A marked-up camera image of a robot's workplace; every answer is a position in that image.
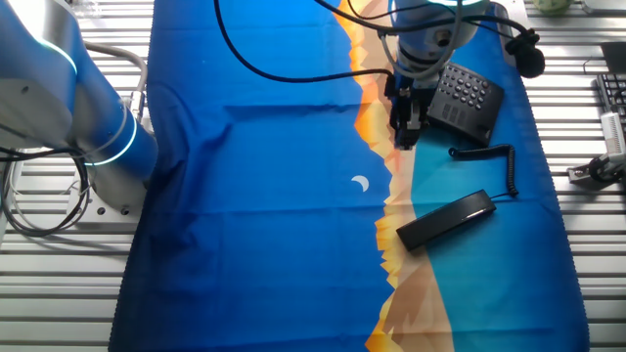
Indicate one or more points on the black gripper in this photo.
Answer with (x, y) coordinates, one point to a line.
(411, 105)

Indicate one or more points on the black telephone handset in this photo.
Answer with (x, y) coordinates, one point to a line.
(447, 219)

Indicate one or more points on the blue silver robot arm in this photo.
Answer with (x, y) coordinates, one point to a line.
(34, 73)

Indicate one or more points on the black telephone base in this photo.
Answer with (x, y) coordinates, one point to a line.
(467, 100)

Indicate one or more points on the blue printed tablecloth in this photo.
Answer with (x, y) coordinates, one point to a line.
(264, 195)

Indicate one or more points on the green round object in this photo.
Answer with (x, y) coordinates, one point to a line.
(552, 5)

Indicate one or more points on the white ribbed device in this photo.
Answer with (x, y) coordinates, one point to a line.
(613, 133)

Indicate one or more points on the black keyboard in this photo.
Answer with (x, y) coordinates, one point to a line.
(612, 93)

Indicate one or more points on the dark square box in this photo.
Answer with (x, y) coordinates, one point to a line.
(614, 57)

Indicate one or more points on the grey flat object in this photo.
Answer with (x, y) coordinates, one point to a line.
(604, 5)

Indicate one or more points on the grey base conduit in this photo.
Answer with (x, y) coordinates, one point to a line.
(132, 58)

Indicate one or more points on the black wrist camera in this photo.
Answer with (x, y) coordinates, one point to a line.
(390, 87)

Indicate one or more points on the metal clamp bracket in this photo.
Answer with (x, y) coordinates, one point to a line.
(594, 172)

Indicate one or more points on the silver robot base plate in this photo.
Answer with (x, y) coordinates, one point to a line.
(102, 212)

